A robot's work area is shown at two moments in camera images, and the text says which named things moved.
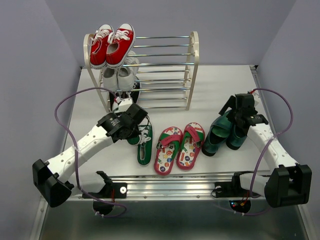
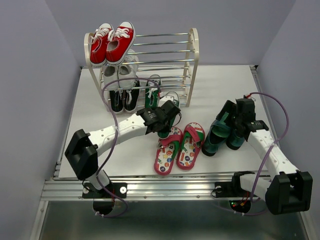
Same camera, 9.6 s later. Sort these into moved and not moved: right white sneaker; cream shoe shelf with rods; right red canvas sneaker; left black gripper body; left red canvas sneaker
Moved: left black gripper body
Not moved: right white sneaker; left red canvas sneaker; cream shoe shelf with rods; right red canvas sneaker
